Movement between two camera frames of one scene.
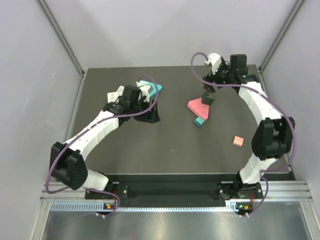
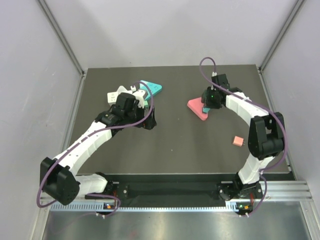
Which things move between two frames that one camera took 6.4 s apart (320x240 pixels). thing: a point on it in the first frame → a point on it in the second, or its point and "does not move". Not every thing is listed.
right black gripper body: x=222 y=76 → x=211 y=101
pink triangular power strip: x=199 y=109 does not move
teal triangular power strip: x=153 y=88 does not move
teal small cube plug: x=198 y=122 → x=205 y=109
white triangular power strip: x=120 y=90 does not move
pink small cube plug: x=238 y=141 does not move
